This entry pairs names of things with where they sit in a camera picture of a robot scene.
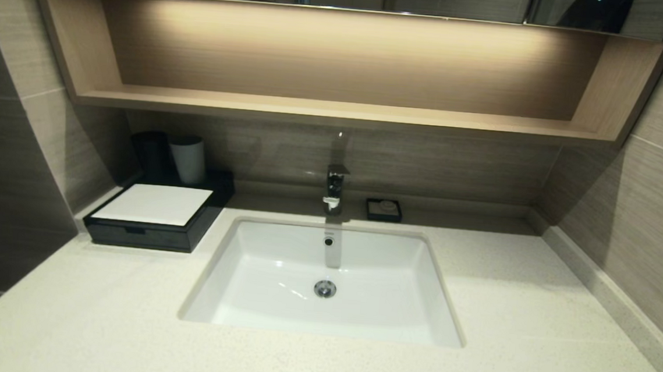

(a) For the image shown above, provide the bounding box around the chrome sink drain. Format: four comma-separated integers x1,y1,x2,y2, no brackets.
313,279,338,300

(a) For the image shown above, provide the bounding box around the chrome faucet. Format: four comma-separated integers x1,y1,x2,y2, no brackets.
321,132,354,217

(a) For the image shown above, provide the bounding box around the black amenity drawer box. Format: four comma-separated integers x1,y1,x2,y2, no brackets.
81,161,237,257

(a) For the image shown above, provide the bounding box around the black cup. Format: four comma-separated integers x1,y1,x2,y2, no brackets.
129,129,173,181

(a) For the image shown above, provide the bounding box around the grey plastic cup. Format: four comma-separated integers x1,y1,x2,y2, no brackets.
166,134,208,186

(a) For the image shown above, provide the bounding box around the wooden wall shelf niche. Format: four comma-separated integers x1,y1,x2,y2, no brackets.
15,0,663,151

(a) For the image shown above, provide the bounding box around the white sink basin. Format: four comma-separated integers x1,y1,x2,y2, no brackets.
177,212,474,350

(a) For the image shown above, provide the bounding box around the black soap dish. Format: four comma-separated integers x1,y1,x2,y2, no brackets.
365,198,404,224

